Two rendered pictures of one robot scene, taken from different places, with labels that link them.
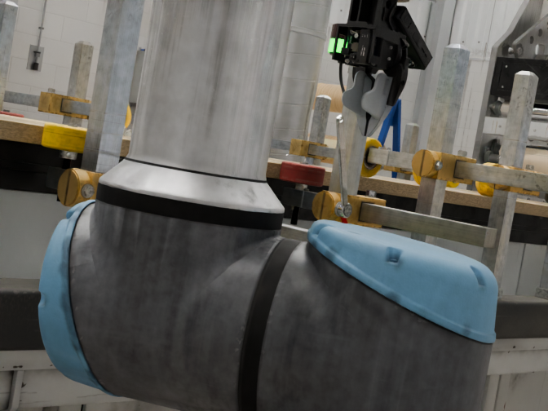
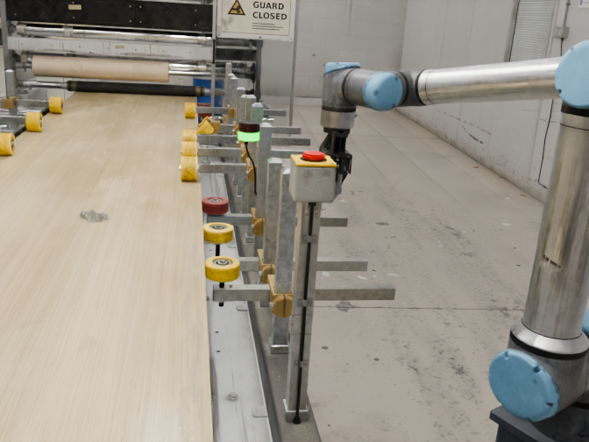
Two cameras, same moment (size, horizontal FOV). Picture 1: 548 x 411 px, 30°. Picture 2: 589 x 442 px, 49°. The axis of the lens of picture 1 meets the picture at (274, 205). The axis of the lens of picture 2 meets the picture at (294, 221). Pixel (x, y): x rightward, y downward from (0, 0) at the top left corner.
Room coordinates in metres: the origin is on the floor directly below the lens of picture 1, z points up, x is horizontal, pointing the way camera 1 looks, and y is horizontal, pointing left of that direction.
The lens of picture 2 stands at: (0.54, 1.34, 1.47)
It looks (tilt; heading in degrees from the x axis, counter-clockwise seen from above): 18 degrees down; 306
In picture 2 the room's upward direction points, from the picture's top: 4 degrees clockwise
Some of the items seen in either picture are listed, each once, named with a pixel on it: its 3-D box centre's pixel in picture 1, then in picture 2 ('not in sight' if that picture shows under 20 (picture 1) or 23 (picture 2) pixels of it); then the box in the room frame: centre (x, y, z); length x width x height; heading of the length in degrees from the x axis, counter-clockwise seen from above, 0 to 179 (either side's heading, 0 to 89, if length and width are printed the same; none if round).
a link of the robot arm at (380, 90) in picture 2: not in sight; (375, 89); (1.36, -0.09, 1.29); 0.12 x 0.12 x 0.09; 76
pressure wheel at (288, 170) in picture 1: (298, 192); (215, 217); (1.85, -0.04, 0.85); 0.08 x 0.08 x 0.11
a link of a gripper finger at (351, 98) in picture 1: (355, 102); not in sight; (1.49, -0.09, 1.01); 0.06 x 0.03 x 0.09; 137
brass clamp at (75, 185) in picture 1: (108, 192); (280, 295); (1.38, 0.22, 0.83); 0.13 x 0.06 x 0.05; 136
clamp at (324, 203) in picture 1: (346, 208); (259, 221); (1.74, -0.12, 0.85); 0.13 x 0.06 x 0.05; 136
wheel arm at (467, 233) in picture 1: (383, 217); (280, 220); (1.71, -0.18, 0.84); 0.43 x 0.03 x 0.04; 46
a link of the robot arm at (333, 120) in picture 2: not in sight; (338, 118); (1.47, -0.11, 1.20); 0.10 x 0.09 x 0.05; 47
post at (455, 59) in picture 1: (435, 173); (254, 175); (1.90, -0.29, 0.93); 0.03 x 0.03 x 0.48; 46
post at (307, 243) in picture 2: not in sight; (302, 312); (1.18, 0.42, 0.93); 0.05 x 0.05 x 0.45; 46
